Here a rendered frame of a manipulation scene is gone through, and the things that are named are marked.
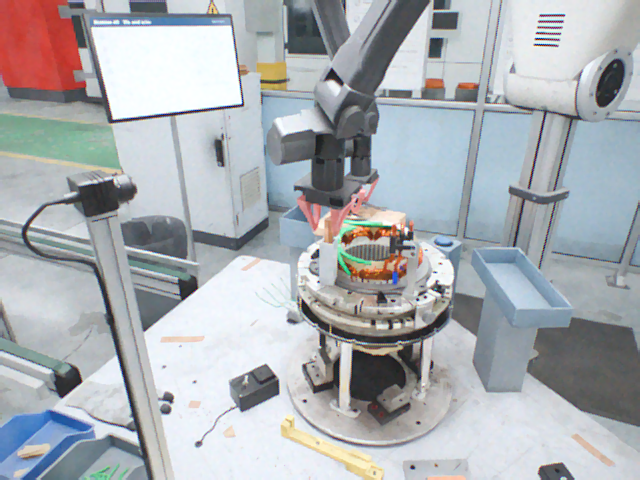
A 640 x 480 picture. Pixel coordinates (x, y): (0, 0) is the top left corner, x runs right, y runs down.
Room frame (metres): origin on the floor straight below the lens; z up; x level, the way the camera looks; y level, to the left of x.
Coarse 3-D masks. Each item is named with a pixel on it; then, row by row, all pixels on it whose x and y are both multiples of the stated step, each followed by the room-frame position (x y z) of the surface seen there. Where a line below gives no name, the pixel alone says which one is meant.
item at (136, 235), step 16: (128, 224) 2.22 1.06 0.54; (144, 224) 2.27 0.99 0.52; (160, 224) 2.29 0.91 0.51; (176, 224) 2.25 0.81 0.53; (128, 240) 2.19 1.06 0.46; (144, 240) 2.25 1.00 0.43; (160, 240) 2.27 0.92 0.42; (176, 240) 2.04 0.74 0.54; (128, 256) 1.93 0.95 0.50; (176, 256) 2.03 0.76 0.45
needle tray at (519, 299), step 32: (480, 256) 0.94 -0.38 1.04; (512, 256) 0.94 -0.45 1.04; (512, 288) 0.83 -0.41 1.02; (544, 288) 0.80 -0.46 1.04; (480, 320) 0.87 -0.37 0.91; (512, 320) 0.70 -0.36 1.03; (544, 320) 0.70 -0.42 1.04; (480, 352) 0.84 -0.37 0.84; (512, 352) 0.77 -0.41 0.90; (512, 384) 0.77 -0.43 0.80
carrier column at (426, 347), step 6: (426, 342) 0.74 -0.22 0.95; (432, 342) 0.74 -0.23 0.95; (420, 348) 0.75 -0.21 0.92; (426, 348) 0.74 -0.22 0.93; (432, 348) 0.75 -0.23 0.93; (420, 354) 0.75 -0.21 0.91; (426, 354) 0.74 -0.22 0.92; (420, 360) 0.75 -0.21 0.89; (426, 360) 0.74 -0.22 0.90; (420, 366) 0.75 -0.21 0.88; (426, 366) 0.74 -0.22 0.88; (420, 372) 0.75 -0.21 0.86; (426, 372) 0.74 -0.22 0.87; (420, 378) 0.74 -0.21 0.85; (426, 378) 0.74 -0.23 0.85; (420, 384) 0.74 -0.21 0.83; (426, 384) 0.74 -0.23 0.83; (420, 390) 0.74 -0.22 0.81; (426, 390) 0.75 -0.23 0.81
